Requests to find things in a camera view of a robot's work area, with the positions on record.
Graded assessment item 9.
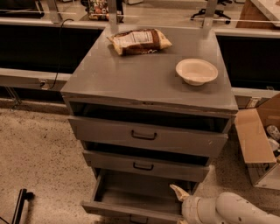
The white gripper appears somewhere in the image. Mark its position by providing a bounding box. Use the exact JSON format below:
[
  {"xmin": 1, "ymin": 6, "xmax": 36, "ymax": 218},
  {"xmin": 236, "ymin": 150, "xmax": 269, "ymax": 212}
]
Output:
[{"xmin": 170, "ymin": 184, "xmax": 218, "ymax": 224}]

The brown snack bag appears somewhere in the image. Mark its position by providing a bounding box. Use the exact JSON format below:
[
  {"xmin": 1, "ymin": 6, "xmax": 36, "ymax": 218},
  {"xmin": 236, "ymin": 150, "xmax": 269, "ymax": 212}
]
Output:
[{"xmin": 108, "ymin": 29, "xmax": 172, "ymax": 56}]

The grey drawer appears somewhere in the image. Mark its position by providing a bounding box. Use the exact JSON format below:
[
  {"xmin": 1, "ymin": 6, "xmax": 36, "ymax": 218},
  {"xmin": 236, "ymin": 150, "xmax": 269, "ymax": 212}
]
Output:
[
  {"xmin": 69, "ymin": 101, "xmax": 228, "ymax": 157},
  {"xmin": 83, "ymin": 143, "xmax": 209, "ymax": 182},
  {"xmin": 81, "ymin": 170, "xmax": 198, "ymax": 224}
]

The black metal stand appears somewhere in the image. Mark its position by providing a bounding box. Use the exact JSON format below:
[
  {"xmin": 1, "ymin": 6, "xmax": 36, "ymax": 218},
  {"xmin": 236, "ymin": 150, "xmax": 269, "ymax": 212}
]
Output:
[{"xmin": 11, "ymin": 188, "xmax": 34, "ymax": 224}]

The black cable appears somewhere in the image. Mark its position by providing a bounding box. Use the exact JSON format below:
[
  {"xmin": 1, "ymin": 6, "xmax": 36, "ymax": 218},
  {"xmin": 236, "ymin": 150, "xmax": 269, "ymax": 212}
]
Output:
[{"xmin": 46, "ymin": 18, "xmax": 75, "ymax": 91}]

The open cardboard box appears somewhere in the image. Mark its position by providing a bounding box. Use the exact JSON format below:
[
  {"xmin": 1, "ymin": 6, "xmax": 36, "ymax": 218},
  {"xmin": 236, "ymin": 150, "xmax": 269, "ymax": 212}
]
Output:
[{"xmin": 234, "ymin": 94, "xmax": 280, "ymax": 190}]

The grey bottom drawer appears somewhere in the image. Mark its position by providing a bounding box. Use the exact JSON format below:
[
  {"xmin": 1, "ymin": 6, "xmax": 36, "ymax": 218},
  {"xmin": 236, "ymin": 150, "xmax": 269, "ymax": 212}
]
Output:
[{"xmin": 81, "ymin": 170, "xmax": 198, "ymax": 224}]

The black office chair base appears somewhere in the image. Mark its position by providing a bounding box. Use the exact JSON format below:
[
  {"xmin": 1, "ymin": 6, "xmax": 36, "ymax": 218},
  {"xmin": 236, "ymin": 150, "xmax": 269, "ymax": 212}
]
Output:
[{"xmin": 190, "ymin": 8, "xmax": 232, "ymax": 25}]

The grey drawer cabinet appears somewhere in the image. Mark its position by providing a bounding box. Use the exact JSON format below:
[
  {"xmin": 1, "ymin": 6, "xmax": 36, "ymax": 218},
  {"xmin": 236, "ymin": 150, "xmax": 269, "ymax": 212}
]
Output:
[{"xmin": 59, "ymin": 24, "xmax": 239, "ymax": 187}]

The grey top drawer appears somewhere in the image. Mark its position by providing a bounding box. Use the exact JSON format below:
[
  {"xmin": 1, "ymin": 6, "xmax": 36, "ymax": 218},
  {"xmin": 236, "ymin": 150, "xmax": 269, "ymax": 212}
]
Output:
[{"xmin": 69, "ymin": 101, "xmax": 228, "ymax": 157}]

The grey middle drawer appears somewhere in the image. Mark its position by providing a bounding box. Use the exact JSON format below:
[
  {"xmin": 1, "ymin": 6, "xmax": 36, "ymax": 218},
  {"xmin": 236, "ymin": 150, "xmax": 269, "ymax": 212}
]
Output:
[{"xmin": 83, "ymin": 143, "xmax": 209, "ymax": 182}]

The colourful item rack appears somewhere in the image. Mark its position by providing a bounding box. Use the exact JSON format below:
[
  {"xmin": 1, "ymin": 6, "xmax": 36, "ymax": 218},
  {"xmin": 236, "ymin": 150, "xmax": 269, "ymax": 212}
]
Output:
[{"xmin": 87, "ymin": 0, "xmax": 123, "ymax": 23}]

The wooden cabinet background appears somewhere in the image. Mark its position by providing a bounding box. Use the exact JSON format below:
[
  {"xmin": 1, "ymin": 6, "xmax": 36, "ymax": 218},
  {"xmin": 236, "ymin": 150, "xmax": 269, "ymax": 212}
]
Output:
[{"xmin": 236, "ymin": 0, "xmax": 279, "ymax": 30}]

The white paper bowl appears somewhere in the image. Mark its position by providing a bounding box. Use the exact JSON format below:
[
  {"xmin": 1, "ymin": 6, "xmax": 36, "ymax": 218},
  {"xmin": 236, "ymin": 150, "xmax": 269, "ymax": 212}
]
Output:
[{"xmin": 176, "ymin": 59, "xmax": 218, "ymax": 86}]

